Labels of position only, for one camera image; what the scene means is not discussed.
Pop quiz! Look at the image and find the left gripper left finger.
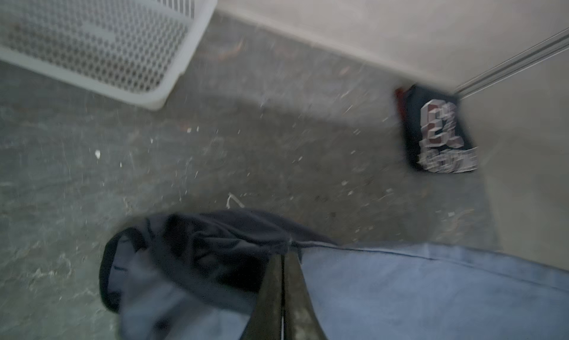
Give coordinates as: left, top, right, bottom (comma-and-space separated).
240, 254, 283, 340

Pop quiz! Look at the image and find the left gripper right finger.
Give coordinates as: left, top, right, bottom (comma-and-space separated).
283, 252, 327, 340

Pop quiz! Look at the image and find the grey-blue tank top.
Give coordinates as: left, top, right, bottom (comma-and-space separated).
99, 208, 568, 339

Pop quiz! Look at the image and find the navy red-trimmed tank top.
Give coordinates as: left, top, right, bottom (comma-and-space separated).
394, 85, 478, 174

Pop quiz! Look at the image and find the white plastic laundry basket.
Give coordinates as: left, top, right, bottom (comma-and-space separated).
1, 0, 218, 110

